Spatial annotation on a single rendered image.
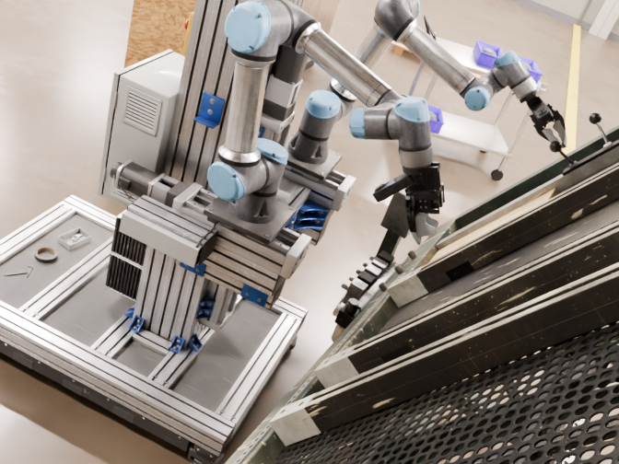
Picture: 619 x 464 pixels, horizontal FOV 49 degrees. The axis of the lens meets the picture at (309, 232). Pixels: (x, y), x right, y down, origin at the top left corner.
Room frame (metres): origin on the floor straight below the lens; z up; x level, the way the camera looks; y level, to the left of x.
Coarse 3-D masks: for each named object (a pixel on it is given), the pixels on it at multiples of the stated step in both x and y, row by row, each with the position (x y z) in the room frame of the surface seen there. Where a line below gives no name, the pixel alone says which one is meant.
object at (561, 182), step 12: (612, 156) 2.05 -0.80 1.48; (588, 168) 2.07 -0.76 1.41; (600, 168) 2.06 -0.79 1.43; (552, 180) 2.11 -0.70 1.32; (564, 180) 2.08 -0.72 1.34; (576, 180) 2.07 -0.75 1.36; (528, 192) 2.15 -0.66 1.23; (540, 192) 2.10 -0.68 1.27; (516, 204) 2.11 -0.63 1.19; (492, 216) 2.13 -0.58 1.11; (468, 228) 2.15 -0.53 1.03; (444, 240) 2.17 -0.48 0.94; (456, 240) 2.15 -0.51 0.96
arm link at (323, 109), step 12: (312, 96) 2.23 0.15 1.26; (324, 96) 2.26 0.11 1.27; (336, 96) 2.29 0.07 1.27; (312, 108) 2.20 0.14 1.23; (324, 108) 2.20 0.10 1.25; (336, 108) 2.22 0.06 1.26; (312, 120) 2.19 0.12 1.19; (324, 120) 2.20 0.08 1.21; (336, 120) 2.26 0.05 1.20; (312, 132) 2.19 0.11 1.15; (324, 132) 2.21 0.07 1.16
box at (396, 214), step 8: (400, 192) 2.42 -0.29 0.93; (392, 200) 2.42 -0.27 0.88; (400, 200) 2.41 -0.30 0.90; (392, 208) 2.42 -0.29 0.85; (400, 208) 2.41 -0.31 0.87; (384, 216) 2.43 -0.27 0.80; (392, 216) 2.41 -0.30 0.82; (400, 216) 2.41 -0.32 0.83; (384, 224) 2.42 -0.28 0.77; (392, 224) 2.41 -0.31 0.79; (400, 224) 2.40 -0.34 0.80; (400, 232) 2.40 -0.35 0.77; (408, 232) 2.40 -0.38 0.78
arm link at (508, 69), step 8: (504, 56) 2.24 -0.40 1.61; (512, 56) 2.24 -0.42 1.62; (496, 64) 2.24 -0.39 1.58; (504, 64) 2.23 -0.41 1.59; (512, 64) 2.23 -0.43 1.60; (520, 64) 2.24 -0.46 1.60; (496, 72) 2.24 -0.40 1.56; (504, 72) 2.23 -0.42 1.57; (512, 72) 2.22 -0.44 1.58; (520, 72) 2.22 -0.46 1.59; (528, 72) 2.24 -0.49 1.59; (504, 80) 2.22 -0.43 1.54; (512, 80) 2.21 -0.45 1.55; (520, 80) 2.21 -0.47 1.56; (512, 88) 2.22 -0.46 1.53
